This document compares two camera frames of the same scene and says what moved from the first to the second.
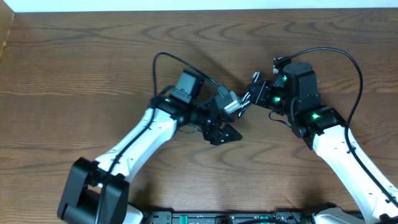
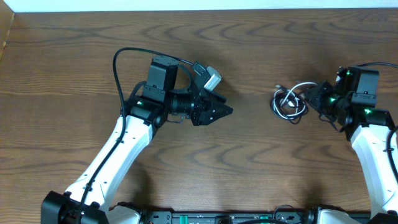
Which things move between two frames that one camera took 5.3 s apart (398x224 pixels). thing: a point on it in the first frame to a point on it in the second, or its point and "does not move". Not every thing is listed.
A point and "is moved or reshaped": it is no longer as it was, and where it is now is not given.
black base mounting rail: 171,217 does not move
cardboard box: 7,17 does not move
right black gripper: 265,86 to 314,95
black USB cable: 250,98 is moved or reshaped
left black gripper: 210,125 to 198,109
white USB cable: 246,100 is moved or reshaped
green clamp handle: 183,219 does not move
